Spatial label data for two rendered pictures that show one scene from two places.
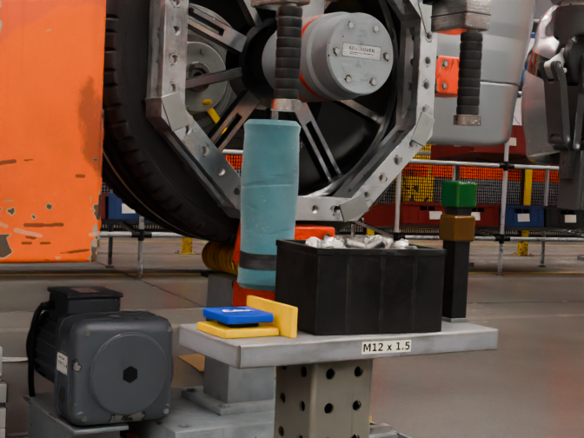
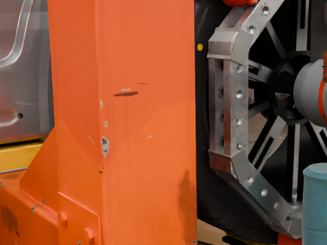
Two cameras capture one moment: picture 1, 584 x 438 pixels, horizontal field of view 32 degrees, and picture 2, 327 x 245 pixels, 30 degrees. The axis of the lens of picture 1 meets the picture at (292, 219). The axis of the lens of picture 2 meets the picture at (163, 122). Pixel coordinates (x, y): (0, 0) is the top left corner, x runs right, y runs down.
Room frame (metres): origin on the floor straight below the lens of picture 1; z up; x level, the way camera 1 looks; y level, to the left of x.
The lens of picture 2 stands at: (0.57, 0.35, 1.02)
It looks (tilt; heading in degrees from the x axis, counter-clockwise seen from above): 11 degrees down; 359
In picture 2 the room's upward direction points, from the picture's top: 1 degrees counter-clockwise
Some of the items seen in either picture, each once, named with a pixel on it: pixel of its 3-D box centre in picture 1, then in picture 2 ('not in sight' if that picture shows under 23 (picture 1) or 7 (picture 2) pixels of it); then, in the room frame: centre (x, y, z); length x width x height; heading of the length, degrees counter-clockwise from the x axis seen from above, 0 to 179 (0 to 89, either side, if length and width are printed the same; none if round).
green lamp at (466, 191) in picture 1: (459, 194); not in sight; (1.52, -0.25, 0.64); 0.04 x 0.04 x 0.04; 32
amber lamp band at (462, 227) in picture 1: (457, 228); not in sight; (1.52, -0.25, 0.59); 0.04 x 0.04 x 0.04; 32
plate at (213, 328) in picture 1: (237, 328); not in sight; (1.32, 0.06, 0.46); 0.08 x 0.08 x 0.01; 32
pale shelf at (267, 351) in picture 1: (343, 336); not in sight; (1.41, -0.08, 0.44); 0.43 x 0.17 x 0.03; 122
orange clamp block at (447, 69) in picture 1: (441, 76); not in sight; (1.91, -0.27, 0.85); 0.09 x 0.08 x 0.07; 122
